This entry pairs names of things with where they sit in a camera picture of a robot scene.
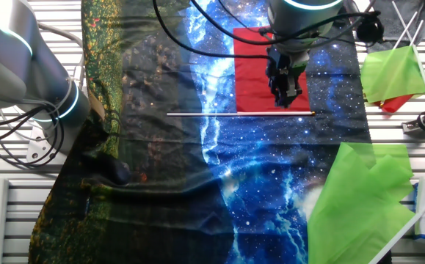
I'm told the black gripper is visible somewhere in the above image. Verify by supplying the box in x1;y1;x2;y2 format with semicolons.
266;45;310;109

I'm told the black base cable bundle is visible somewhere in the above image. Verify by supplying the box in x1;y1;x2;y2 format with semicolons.
0;97;66;169

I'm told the grey towel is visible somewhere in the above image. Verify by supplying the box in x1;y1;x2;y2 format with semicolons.
371;0;425;53

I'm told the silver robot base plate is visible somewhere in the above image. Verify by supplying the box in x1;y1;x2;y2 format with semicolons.
26;122;70;165

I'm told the small green flag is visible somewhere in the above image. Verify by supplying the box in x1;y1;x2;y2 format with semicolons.
360;1;425;104

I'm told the grey camera stand bracket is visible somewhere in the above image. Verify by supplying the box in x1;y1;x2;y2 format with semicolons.
402;108;425;139

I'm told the galaxy and meadow printed cloth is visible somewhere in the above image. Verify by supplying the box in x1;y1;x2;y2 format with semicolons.
28;0;393;264

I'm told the tan cardboard piece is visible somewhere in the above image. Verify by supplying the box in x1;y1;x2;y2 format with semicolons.
87;89;106;122

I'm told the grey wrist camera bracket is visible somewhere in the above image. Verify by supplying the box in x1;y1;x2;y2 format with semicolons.
345;0;377;18

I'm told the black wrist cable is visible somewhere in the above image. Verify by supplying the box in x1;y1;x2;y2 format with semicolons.
152;0;385;59

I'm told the large green flag white pole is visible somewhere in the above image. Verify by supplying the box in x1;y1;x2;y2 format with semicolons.
307;142;425;264

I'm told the red flag with white pole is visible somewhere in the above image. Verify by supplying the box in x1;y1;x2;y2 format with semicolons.
166;26;316;117

